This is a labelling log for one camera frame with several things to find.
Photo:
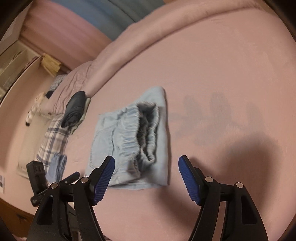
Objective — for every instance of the folded pale green garment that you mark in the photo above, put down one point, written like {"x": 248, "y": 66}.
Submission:
{"x": 76, "y": 124}

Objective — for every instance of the light blue strawberry pants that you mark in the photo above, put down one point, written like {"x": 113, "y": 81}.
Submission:
{"x": 136, "y": 136}

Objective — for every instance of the yellow pleated lamp shade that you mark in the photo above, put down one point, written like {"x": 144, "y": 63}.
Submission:
{"x": 50, "y": 64}

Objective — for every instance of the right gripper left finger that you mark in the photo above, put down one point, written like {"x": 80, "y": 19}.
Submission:
{"x": 52, "y": 219}

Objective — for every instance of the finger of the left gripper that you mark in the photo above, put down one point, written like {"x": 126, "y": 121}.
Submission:
{"x": 39, "y": 194}
{"x": 70, "y": 179}

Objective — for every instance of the pink duvet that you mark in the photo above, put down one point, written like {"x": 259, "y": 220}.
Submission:
{"x": 92, "y": 75}

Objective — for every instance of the blue curtain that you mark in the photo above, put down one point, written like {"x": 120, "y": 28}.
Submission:
{"x": 114, "y": 16}

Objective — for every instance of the plaid pillow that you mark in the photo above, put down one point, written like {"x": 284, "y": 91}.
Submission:
{"x": 54, "y": 141}
{"x": 57, "y": 81}

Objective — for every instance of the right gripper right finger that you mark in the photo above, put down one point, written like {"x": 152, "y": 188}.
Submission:
{"x": 242, "y": 220}

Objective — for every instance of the pink curtain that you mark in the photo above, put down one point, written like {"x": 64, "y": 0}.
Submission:
{"x": 55, "y": 30}

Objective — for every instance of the white plush toy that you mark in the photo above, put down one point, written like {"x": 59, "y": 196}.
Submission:
{"x": 31, "y": 113}

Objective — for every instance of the folded dark denim jeans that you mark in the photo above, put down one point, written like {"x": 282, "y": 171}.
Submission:
{"x": 74, "y": 109}

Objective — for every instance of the folded blue denim shorts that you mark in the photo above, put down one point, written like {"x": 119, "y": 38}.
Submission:
{"x": 56, "y": 168}

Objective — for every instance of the far plaid pillow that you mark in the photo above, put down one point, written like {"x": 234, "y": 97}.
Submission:
{"x": 57, "y": 81}

